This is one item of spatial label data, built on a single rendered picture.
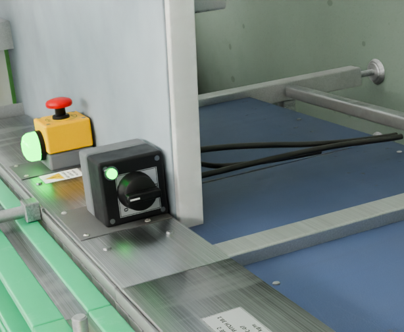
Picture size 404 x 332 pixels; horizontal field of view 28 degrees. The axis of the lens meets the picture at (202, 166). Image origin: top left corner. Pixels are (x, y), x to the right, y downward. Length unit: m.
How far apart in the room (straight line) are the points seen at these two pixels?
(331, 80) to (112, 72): 0.77
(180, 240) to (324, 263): 0.16
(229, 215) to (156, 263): 0.19
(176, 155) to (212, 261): 0.16
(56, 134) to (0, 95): 0.50
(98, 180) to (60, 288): 0.14
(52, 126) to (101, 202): 0.28
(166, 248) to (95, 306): 0.11
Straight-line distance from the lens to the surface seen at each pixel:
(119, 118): 1.12
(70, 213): 1.04
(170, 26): 0.91
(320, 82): 1.77
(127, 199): 0.94
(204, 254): 0.87
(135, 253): 0.89
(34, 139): 1.24
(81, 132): 1.24
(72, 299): 0.86
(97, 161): 0.96
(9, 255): 1.00
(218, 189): 1.13
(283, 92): 1.73
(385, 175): 1.14
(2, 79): 1.71
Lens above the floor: 1.09
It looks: 22 degrees down
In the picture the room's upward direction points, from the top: 103 degrees counter-clockwise
